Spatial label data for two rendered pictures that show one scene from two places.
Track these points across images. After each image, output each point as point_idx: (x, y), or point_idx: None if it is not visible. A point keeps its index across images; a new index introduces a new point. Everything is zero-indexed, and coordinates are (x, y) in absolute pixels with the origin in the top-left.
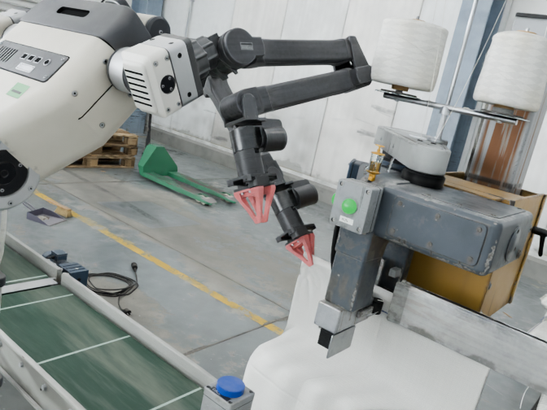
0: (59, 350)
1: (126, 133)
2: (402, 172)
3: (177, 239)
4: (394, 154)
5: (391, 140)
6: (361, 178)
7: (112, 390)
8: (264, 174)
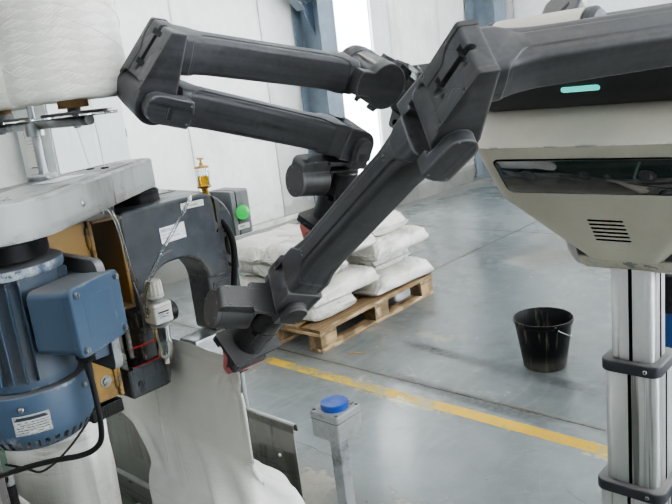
0: None
1: None
2: (157, 194)
3: None
4: (130, 192)
5: (114, 182)
6: (213, 196)
7: None
8: (313, 208)
